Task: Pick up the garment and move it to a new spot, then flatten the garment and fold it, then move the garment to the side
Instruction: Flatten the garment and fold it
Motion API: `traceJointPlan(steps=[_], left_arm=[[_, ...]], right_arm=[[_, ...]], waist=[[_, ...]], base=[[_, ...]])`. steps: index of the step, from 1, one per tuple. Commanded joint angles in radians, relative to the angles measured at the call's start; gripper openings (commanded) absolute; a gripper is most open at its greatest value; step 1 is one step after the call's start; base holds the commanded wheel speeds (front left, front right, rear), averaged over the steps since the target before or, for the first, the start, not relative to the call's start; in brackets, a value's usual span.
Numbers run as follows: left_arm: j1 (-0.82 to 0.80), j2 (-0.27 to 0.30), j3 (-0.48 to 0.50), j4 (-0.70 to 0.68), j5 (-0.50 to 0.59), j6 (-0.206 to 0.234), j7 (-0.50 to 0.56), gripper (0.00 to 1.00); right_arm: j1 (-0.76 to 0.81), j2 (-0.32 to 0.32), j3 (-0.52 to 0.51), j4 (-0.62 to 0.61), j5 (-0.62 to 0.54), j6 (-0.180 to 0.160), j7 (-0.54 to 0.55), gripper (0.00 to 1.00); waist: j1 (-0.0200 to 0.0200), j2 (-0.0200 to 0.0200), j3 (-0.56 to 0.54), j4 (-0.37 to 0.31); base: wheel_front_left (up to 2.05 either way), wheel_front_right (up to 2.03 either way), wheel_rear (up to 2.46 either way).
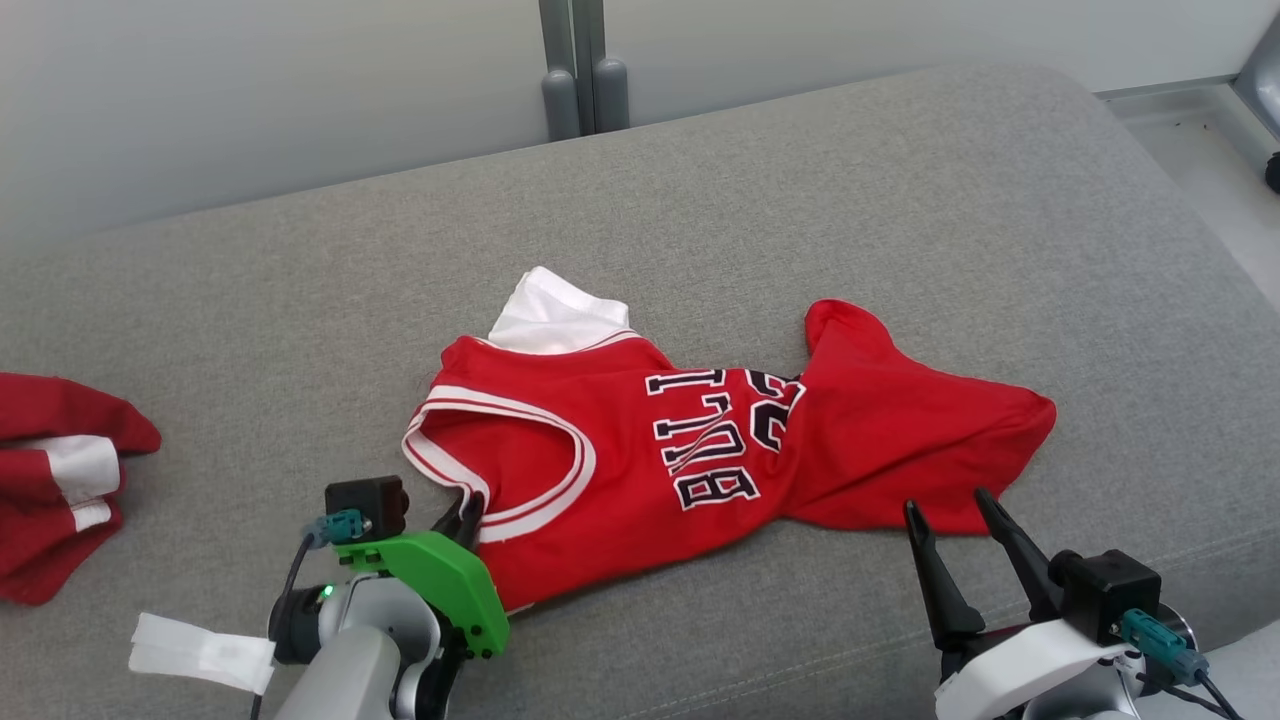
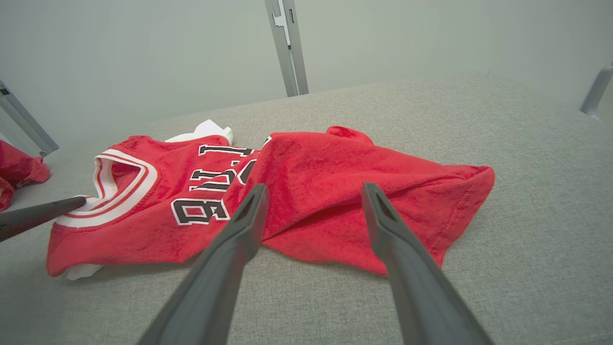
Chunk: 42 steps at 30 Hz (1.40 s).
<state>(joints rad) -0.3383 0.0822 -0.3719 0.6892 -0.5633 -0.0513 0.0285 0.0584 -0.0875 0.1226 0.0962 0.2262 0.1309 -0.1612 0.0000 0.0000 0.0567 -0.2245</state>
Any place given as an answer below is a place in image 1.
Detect light metal floor rail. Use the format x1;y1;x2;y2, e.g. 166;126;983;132
1095;75;1243;102

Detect red basketball shorts white stripe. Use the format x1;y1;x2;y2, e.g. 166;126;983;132
0;373;163;607

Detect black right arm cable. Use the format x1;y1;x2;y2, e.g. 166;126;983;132
1135;660;1248;720

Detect grey leg with black caster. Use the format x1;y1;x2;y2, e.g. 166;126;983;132
1233;10;1280;196

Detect red basketball jersey white sleeves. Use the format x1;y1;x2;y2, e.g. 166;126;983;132
402;265;1058;613

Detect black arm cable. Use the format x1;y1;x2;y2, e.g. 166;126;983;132
248;530;319;720
1135;660;1248;720

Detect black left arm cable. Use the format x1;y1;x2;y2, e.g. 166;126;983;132
248;530;319;720

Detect white tape cable flag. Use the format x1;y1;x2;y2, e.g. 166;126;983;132
130;612;277;696

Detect grey metal wall post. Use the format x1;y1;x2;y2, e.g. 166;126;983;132
538;0;631;141

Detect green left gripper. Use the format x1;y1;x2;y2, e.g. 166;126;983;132
333;488;512;659

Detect teal cable connector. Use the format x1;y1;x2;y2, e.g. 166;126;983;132
1120;608;1209;686
305;510;367;549

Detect grey fabric sofa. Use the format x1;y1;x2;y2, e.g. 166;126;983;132
0;65;1280;720

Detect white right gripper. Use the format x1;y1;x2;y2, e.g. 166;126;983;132
903;487;1136;720

